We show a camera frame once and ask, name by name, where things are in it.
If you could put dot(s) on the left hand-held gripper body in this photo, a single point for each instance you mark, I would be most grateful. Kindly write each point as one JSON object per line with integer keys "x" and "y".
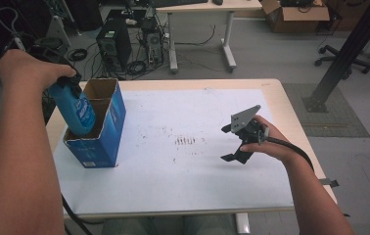
{"x": 51, "y": 54}

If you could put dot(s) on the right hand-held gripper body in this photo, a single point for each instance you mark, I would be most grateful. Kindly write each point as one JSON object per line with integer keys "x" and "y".
{"x": 250, "y": 129}

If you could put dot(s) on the blue bottle with white cap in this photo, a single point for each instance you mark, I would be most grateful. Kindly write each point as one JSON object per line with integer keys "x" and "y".
{"x": 75, "y": 112}

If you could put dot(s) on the blue cardboard box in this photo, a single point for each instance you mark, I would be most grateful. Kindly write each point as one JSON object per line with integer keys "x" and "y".
{"x": 113, "y": 127}

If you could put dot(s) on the person's left hand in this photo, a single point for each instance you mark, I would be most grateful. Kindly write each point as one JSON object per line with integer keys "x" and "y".
{"x": 26, "y": 71}

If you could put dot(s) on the person's right hand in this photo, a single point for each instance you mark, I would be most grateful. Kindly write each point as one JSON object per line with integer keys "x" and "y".
{"x": 276, "y": 145}

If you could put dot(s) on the black computer tower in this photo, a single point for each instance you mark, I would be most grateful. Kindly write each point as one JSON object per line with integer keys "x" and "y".
{"x": 114, "y": 42}

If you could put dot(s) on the white table mat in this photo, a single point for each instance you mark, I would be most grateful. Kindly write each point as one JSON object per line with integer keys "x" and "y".
{"x": 179, "y": 182}

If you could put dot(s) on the white table leg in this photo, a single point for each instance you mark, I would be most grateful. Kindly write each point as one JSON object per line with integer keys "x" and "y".
{"x": 242, "y": 225}

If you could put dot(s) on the grey floor mat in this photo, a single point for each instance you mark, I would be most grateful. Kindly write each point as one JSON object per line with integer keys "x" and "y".
{"x": 330, "y": 124}

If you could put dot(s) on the open computer case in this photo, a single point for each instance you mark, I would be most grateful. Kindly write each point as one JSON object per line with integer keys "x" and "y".
{"x": 153, "y": 40}

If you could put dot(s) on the grey table edge clip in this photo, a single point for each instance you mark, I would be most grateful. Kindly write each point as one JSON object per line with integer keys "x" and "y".
{"x": 331, "y": 182}

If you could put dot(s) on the black office chair base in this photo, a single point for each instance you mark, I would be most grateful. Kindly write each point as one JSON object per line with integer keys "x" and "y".
{"x": 336, "y": 57}

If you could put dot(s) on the open brown cardboard box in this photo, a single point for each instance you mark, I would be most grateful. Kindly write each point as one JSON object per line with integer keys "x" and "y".
{"x": 299, "y": 18}

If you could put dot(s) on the white desk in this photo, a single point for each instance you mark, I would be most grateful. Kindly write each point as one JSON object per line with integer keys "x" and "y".
{"x": 206, "y": 6}

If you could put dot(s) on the black computer mouse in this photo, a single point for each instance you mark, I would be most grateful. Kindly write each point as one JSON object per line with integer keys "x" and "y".
{"x": 217, "y": 2}

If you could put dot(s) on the black keyboard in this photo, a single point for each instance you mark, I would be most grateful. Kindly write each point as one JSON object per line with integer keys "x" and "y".
{"x": 179, "y": 2}

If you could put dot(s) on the black metal post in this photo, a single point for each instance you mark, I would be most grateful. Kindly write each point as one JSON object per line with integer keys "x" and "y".
{"x": 346, "y": 55}

